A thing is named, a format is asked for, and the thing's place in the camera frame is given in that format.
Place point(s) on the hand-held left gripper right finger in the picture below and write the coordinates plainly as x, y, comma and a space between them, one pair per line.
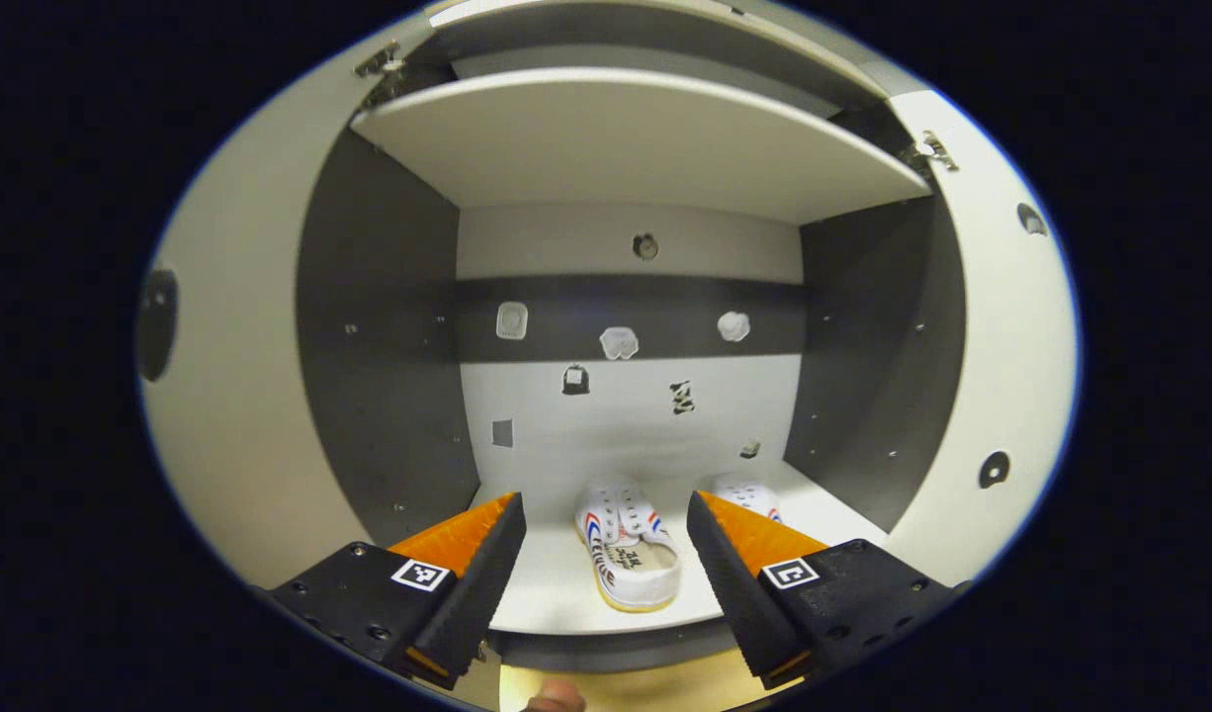
730, 593

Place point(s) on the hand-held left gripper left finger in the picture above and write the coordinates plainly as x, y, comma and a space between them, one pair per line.
487, 583

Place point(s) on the white canvas shoe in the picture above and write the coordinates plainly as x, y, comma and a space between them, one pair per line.
749, 491
631, 574

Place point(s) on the white shoe cabinet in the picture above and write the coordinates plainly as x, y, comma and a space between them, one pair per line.
626, 435

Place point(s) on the white shoe cabinet door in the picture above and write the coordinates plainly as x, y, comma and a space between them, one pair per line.
240, 396
1011, 346

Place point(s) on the white cabinet shelf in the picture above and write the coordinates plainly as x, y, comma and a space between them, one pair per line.
626, 138

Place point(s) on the metal door hinge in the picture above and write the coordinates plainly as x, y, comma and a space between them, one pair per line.
930, 150
381, 64

